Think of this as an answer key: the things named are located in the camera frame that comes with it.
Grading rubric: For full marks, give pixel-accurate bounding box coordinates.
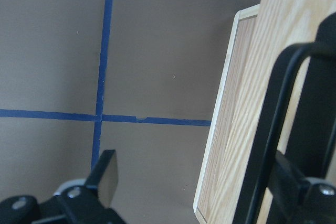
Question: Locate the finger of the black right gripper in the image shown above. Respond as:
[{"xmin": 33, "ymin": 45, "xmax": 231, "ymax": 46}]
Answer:
[{"xmin": 267, "ymin": 14, "xmax": 335, "ymax": 223}]

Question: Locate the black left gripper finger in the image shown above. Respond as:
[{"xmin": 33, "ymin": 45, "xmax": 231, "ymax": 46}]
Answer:
[{"xmin": 1, "ymin": 150, "xmax": 125, "ymax": 223}]

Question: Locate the wooden drawer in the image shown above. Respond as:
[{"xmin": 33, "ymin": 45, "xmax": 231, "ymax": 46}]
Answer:
[{"xmin": 193, "ymin": 0, "xmax": 335, "ymax": 223}]

